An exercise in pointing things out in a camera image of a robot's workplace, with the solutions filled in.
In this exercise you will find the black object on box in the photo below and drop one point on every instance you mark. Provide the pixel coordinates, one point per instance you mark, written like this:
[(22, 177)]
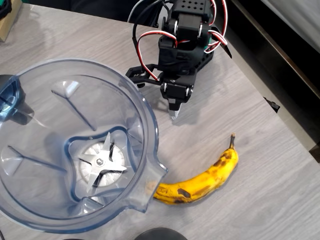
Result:
[(5, 8)]

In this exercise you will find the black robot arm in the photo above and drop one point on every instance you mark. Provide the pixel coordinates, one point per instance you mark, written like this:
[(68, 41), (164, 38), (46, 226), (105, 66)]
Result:
[(190, 27)]

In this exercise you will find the green table clamp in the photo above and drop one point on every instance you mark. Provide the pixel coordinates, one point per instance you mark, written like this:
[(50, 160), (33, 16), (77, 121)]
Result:
[(212, 49)]

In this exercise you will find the clear plastic blender jar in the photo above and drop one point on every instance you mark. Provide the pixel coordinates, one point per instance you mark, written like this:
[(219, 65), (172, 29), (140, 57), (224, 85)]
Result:
[(37, 140)]

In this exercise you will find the spotted yellow banana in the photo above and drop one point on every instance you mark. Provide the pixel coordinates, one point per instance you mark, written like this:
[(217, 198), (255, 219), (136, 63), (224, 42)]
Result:
[(200, 182)]

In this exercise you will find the black table edge clip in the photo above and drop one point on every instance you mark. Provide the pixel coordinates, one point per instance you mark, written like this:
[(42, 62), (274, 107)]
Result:
[(273, 105)]

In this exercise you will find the dark metal rail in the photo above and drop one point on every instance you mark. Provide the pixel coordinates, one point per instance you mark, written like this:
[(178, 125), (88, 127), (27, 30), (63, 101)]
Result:
[(276, 47)]

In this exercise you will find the dark brown furniture corner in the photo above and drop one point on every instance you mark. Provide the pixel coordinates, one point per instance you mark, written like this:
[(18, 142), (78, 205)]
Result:
[(315, 152)]

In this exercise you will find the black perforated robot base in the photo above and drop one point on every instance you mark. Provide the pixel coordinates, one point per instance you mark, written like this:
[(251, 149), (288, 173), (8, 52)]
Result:
[(206, 58)]

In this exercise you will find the black round lid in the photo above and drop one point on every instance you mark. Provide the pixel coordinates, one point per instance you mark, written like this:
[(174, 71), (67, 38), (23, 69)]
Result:
[(160, 235)]

